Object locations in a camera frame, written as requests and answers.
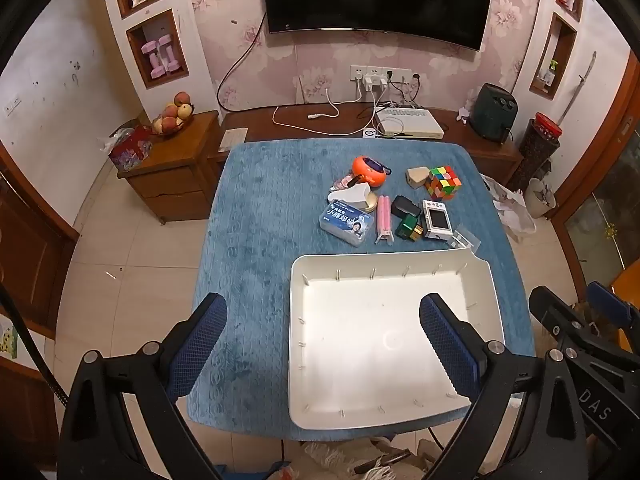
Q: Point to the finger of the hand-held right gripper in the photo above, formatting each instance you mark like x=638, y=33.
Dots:
x=607, y=302
x=555, y=310

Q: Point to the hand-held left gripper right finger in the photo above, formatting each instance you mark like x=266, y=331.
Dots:
x=445, y=340

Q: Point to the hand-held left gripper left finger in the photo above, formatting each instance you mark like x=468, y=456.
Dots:
x=200, y=345

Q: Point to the white plastic tray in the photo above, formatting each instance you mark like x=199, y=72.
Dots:
x=380, y=330

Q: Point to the clear plastic piece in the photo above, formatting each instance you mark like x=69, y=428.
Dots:
x=466, y=241

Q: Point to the white handheld game console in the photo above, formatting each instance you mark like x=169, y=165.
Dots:
x=436, y=221

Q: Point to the pink tube pack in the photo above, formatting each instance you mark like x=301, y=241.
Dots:
x=385, y=217

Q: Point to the blue tissue packet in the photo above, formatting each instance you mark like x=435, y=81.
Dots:
x=346, y=222

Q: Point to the multicoloured puzzle cube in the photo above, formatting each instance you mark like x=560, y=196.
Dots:
x=443, y=182

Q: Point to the white tape dispenser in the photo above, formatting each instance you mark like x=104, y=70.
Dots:
x=350, y=195

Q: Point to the orange tape measure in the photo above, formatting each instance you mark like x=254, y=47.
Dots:
x=369, y=169

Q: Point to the white plastic bags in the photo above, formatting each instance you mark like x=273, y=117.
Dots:
x=512, y=212

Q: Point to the white waste bin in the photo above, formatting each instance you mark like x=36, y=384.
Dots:
x=541, y=197

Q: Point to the green perfume bottle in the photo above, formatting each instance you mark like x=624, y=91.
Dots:
x=409, y=227

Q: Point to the blue plush blanket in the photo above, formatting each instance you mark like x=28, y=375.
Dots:
x=260, y=220

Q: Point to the black small box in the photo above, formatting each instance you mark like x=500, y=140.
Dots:
x=405, y=206

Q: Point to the floor debris pile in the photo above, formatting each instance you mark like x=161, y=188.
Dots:
x=360, y=460

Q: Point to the gold round compact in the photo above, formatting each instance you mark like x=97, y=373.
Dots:
x=372, y=202

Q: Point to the dark woven bin red lid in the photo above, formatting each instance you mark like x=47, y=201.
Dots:
x=537, y=152

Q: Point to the beige wooden block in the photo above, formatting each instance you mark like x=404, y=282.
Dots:
x=416, y=177

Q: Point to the wooden side cabinet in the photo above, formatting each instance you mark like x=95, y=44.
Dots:
x=170, y=180

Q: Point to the pink correction tape packet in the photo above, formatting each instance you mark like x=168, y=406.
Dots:
x=350, y=181

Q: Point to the red tissue box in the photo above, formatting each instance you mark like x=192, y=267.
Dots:
x=131, y=150

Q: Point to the dark green air fryer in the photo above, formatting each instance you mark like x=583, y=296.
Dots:
x=492, y=112

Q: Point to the white paper sheet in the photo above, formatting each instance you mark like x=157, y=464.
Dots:
x=232, y=139

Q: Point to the white small ornament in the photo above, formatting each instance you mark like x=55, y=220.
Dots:
x=464, y=114

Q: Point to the white set-top box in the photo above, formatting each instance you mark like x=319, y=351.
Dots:
x=412, y=124

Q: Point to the sheathed sword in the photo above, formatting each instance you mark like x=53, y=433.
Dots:
x=580, y=85

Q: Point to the small niche bottles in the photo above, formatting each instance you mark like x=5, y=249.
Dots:
x=549, y=76

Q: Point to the bowl of fruit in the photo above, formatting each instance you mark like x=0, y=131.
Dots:
x=172, y=112

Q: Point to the wooden television stand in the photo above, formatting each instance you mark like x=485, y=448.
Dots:
x=300, y=127

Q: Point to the white plug chargers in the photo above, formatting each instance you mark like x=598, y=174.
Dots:
x=374, y=84

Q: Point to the pink dumbbell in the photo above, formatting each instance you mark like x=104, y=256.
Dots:
x=154, y=62
x=171, y=55

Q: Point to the white wall socket strip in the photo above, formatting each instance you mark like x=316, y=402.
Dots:
x=395, y=71

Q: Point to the white wall switch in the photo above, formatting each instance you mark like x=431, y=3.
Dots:
x=12, y=105

